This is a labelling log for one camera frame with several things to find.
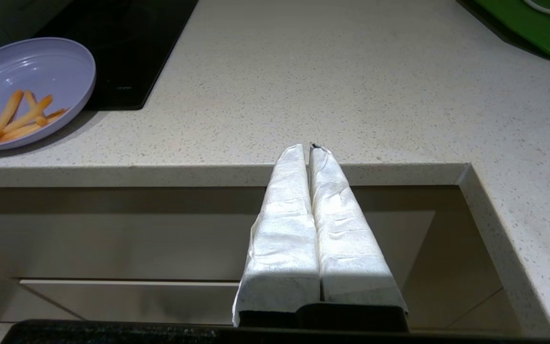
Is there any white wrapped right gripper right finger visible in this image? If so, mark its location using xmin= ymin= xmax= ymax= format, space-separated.
xmin=307 ymin=145 xmax=408 ymax=315

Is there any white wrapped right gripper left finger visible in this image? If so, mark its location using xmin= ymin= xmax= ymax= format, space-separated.
xmin=232 ymin=144 xmax=322 ymax=327

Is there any lilac round plate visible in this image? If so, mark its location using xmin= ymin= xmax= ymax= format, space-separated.
xmin=0 ymin=37 xmax=97 ymax=151

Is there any silver microwave oven body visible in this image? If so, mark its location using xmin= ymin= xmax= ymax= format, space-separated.
xmin=0 ymin=0 xmax=73 ymax=51

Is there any black induction cooktop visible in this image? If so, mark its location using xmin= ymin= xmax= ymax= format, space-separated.
xmin=32 ymin=0 xmax=200 ymax=111

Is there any orange french fry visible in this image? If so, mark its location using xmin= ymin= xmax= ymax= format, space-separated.
xmin=23 ymin=90 xmax=49 ymax=127
xmin=0 ymin=108 xmax=69 ymax=144
xmin=2 ymin=95 xmax=53 ymax=135
xmin=0 ymin=90 xmax=24 ymax=142

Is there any green plastic tray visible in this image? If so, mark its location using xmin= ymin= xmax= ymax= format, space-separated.
xmin=456 ymin=0 xmax=550 ymax=62

